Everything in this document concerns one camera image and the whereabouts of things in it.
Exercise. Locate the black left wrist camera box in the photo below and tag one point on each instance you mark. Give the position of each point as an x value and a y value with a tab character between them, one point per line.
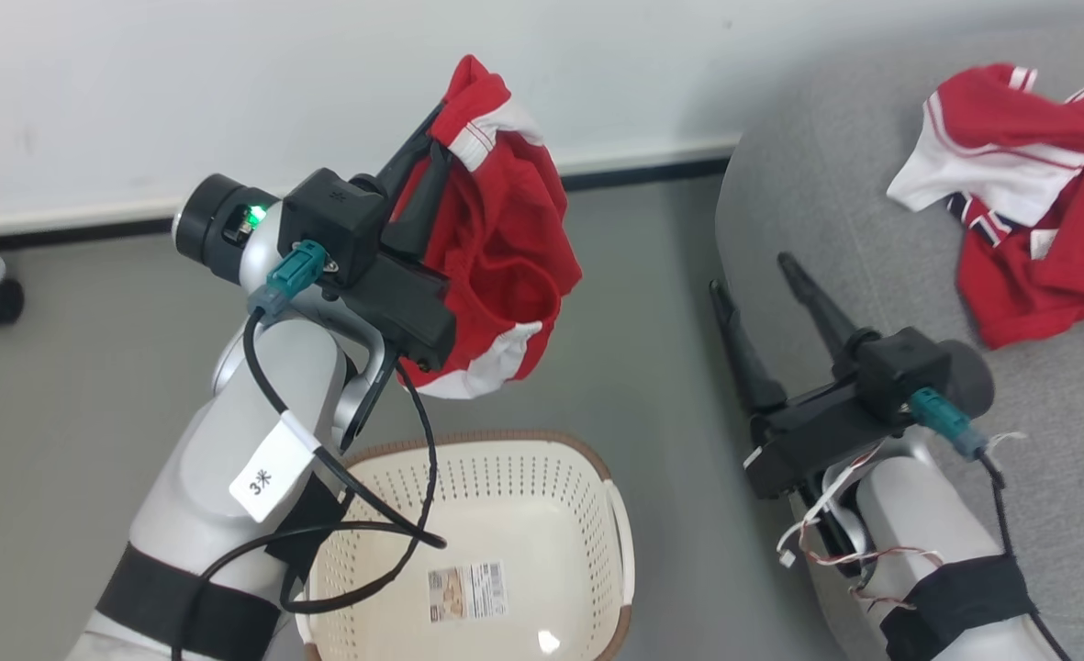
330	220

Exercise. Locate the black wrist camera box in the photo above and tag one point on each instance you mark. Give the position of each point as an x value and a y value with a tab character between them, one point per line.
330	220
904	372

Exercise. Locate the printed sticker in basket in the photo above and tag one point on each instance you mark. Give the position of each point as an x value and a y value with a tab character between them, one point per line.
466	592

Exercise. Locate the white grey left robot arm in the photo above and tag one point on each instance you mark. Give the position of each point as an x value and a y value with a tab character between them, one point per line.
229	459

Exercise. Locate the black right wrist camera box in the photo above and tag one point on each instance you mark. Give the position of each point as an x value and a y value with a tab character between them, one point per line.
904	372

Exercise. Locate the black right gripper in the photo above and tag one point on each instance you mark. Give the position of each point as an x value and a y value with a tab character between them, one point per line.
821	441

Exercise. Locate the white and black baseboard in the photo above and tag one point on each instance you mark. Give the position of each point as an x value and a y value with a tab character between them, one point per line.
642	158

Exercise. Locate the cream perforated laundry basket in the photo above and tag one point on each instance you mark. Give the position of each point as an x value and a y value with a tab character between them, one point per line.
542	514

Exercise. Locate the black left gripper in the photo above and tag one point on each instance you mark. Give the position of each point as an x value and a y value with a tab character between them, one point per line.
404	308

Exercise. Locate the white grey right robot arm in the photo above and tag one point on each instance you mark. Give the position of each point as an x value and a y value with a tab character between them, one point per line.
918	514

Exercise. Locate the red white striped jersey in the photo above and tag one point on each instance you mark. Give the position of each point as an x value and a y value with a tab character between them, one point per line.
1037	266

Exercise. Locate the red shorts with white trim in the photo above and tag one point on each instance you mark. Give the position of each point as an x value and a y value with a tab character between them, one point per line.
505	239

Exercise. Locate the grey fabric sofa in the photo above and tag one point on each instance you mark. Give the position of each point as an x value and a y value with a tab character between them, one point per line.
872	229

